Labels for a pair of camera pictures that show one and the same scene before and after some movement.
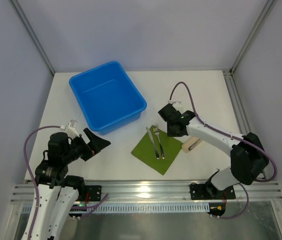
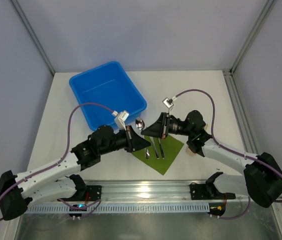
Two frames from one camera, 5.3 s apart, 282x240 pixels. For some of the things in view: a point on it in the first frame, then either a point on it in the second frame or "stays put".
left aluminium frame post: [23, 16] stays put
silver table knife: [151, 136] stays put
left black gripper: [87, 147] → [128, 139]
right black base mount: [209, 191] stays put
